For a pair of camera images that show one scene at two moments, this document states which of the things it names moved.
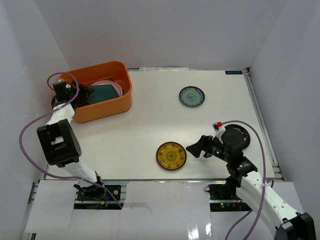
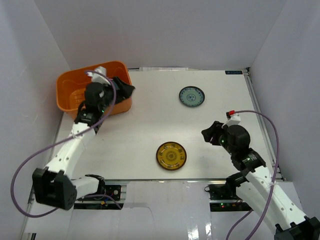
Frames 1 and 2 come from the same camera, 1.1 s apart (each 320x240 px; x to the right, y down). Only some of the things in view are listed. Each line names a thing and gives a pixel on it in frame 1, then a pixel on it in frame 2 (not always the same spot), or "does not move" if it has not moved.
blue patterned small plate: (191, 96) does not move
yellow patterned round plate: (171, 156) does not move
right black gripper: (204, 144) -> (213, 131)
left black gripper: (75, 92) -> (120, 88)
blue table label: (233, 72) does not move
